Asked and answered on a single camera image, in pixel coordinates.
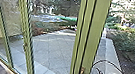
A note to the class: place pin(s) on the concrete curb strip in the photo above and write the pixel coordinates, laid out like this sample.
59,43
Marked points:
112,57

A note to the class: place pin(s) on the green shrub hedge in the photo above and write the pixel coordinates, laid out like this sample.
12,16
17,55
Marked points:
133,42

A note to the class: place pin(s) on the green framed glass door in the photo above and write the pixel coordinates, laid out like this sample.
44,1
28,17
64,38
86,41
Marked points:
90,33

